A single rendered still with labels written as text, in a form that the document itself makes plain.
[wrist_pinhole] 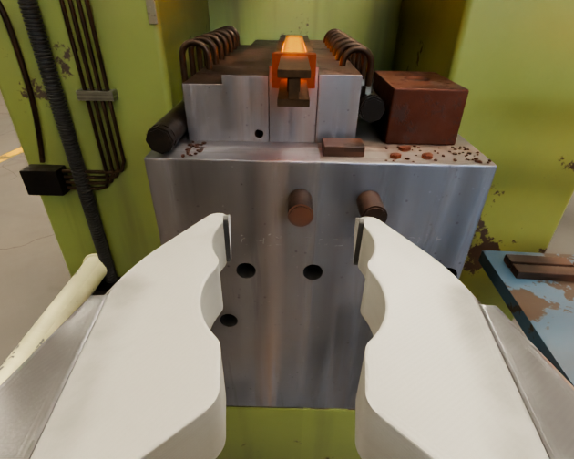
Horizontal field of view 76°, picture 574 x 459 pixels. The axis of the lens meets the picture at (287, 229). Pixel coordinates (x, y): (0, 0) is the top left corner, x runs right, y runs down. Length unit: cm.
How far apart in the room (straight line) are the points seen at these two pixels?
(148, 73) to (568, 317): 64
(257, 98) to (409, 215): 22
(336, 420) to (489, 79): 60
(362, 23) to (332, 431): 82
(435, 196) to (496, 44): 27
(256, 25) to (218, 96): 48
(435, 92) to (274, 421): 58
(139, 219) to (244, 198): 33
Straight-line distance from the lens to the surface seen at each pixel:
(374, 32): 93
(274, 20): 91
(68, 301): 71
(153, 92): 62
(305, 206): 38
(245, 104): 45
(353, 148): 42
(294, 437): 78
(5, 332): 176
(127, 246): 76
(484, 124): 66
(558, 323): 55
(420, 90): 46
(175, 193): 44
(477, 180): 45
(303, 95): 35
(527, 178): 74
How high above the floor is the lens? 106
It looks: 32 degrees down
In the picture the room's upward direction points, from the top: 1 degrees clockwise
